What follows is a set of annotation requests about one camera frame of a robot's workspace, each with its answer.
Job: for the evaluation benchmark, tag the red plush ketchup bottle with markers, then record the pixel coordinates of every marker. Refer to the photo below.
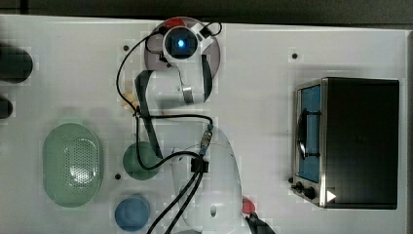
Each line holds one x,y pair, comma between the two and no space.
174,22

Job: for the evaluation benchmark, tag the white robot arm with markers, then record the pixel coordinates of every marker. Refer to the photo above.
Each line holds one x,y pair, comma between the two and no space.
205,174

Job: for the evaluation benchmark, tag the yellow plush fries toy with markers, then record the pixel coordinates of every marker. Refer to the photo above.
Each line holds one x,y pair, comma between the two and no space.
129,100

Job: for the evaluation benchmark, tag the red plush tomato toy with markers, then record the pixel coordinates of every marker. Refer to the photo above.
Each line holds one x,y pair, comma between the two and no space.
248,206

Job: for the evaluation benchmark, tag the blue bowl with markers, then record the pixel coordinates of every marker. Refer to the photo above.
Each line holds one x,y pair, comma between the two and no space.
132,213

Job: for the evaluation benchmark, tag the black steel toaster oven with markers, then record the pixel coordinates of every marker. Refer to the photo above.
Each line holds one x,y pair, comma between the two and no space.
346,138

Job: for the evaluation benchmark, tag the green perforated colander basket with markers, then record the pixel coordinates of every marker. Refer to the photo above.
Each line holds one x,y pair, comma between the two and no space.
72,168

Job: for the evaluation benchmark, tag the large black cylinder cup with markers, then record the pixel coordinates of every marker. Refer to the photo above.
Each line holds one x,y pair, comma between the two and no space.
16,64

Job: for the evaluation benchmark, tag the small black cylinder cup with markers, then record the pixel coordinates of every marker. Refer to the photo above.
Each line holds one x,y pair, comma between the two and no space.
6,108

